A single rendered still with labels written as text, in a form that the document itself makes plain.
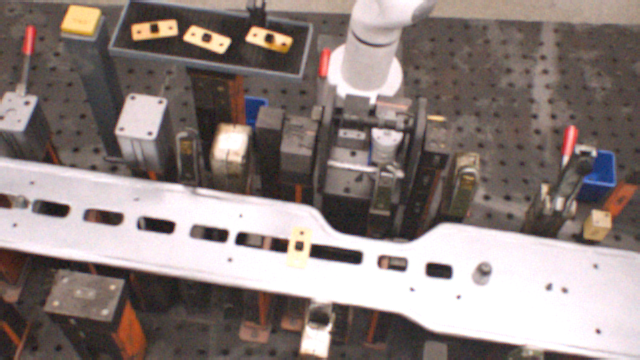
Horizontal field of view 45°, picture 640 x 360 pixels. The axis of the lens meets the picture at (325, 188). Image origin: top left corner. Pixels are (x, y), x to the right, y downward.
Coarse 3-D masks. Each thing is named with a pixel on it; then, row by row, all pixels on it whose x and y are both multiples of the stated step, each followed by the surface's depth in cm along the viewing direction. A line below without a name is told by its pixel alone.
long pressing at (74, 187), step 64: (0, 192) 148; (64, 192) 149; (128, 192) 149; (192, 192) 150; (64, 256) 142; (128, 256) 142; (192, 256) 143; (256, 256) 144; (448, 256) 145; (512, 256) 146; (576, 256) 147; (448, 320) 139; (512, 320) 139; (576, 320) 140
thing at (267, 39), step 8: (256, 32) 150; (264, 32) 150; (272, 32) 150; (248, 40) 149; (256, 40) 149; (264, 40) 149; (272, 40) 149; (280, 40) 150; (288, 40) 150; (272, 48) 149; (280, 48) 149; (288, 48) 149
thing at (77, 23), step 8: (72, 8) 152; (80, 8) 152; (88, 8) 152; (72, 16) 151; (80, 16) 151; (88, 16) 151; (96, 16) 151; (64, 24) 149; (72, 24) 150; (80, 24) 150; (88, 24) 150; (80, 32) 149; (88, 32) 149
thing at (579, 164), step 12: (576, 144) 134; (576, 156) 133; (588, 156) 134; (564, 168) 138; (576, 168) 132; (588, 168) 131; (564, 180) 138; (576, 180) 139; (552, 192) 144; (564, 192) 142; (576, 192) 140; (552, 204) 143; (564, 204) 145; (564, 216) 145
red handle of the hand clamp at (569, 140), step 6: (570, 126) 144; (570, 132) 144; (576, 132) 144; (564, 138) 144; (570, 138) 144; (564, 144) 144; (570, 144) 144; (564, 150) 144; (570, 150) 144; (564, 156) 144; (564, 162) 144; (558, 198) 144; (558, 204) 144
